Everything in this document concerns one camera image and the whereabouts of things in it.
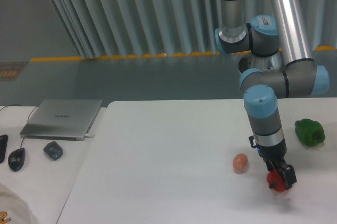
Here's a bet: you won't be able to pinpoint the green bell pepper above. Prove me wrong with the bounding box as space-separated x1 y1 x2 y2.
294 119 325 147

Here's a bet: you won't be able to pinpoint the silver closed laptop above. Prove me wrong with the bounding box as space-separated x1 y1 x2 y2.
20 99 103 141

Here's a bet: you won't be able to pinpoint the white usb plug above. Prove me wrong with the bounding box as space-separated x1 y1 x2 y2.
84 134 95 138

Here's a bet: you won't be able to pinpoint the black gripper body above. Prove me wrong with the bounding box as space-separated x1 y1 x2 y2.
249 136 287 170

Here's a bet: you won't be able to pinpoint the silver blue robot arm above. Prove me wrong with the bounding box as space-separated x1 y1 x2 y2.
215 0 330 189

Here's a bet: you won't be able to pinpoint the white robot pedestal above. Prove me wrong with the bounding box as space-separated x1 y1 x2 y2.
239 52 284 73

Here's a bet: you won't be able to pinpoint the brown egg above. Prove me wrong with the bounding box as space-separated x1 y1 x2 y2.
232 153 249 173

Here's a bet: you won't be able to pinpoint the black flat device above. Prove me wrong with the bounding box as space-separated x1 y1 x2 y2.
0 134 8 163

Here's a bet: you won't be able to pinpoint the black mouse cable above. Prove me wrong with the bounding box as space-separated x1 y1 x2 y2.
0 104 39 150

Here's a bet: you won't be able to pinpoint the red bell pepper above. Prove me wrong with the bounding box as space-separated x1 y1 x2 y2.
266 170 286 192

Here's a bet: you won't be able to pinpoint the white corrugated partition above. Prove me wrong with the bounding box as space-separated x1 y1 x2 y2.
53 0 336 59

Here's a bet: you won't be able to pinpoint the brown floor sign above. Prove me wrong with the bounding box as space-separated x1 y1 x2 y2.
0 62 28 81

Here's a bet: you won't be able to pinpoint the white cap yellow letters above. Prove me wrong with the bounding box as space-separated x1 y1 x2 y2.
1 184 38 224

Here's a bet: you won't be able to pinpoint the black computer mouse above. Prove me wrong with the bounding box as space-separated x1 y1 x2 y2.
8 148 26 172

